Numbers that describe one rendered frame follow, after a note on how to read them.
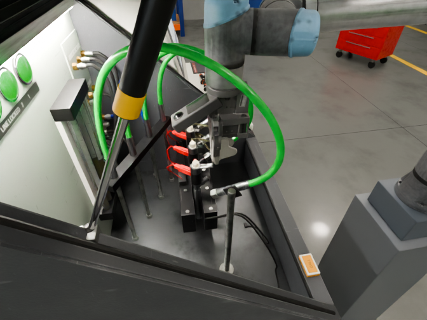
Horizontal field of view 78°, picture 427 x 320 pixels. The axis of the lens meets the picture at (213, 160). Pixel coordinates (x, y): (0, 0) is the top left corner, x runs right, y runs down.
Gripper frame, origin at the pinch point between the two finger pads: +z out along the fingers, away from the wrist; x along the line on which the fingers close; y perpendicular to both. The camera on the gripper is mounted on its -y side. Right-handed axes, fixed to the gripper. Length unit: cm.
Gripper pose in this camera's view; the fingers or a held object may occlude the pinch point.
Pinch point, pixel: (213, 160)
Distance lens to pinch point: 65.8
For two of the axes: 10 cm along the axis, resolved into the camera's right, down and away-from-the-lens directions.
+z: 0.0, 7.6, 6.5
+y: 9.9, -1.0, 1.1
